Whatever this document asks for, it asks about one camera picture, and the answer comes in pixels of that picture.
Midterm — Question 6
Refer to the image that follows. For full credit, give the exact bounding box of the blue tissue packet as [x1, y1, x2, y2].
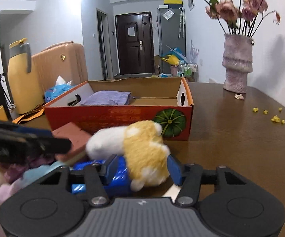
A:
[73, 155, 132, 198]

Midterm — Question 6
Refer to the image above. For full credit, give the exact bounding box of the white makeup sponge wedge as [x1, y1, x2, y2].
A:
[162, 184, 181, 203]

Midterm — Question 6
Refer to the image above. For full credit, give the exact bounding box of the pink sponge block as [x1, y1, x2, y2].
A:
[52, 122, 92, 166]

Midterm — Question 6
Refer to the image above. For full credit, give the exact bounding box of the white and yellow plush toy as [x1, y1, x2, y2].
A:
[85, 120, 170, 192]

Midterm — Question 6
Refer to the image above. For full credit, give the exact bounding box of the purple linen sachet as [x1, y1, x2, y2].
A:
[81, 90, 136, 106]

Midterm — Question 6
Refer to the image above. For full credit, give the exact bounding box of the purple satin scrunchie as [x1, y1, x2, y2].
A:
[0, 155, 56, 184]

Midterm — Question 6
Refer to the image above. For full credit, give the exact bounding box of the yellow thermos jug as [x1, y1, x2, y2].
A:
[8, 38, 43, 115]

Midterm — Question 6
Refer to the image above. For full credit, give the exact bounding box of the red cardboard box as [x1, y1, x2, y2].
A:
[44, 77, 194, 141]

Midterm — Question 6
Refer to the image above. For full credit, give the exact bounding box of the blue tissue pack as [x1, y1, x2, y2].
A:
[44, 75, 74, 103]

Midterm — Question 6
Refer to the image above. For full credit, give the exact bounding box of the pink hard-shell suitcase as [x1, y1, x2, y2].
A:
[32, 41, 88, 92]

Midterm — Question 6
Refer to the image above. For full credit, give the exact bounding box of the yellow watering can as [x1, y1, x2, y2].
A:
[160, 55, 179, 66]

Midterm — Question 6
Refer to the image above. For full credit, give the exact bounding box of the pink textured vase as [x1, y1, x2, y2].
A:
[222, 34, 254, 94]

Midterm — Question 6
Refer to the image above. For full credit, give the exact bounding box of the dark brown entrance door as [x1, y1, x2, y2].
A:
[115, 12, 154, 75]

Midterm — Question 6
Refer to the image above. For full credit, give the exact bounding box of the grey refrigerator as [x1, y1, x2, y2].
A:
[156, 6, 187, 76]

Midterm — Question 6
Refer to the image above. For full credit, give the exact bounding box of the dried pink rose bouquet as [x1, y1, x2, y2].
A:
[202, 0, 281, 38]

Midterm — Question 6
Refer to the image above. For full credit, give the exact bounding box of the yellow box on refrigerator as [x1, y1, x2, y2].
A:
[163, 0, 183, 5]

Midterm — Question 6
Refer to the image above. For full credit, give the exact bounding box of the camera tripod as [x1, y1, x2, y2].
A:
[0, 73, 15, 110]

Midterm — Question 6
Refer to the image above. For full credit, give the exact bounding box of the wall picture frame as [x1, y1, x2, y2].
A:
[188, 0, 195, 11]

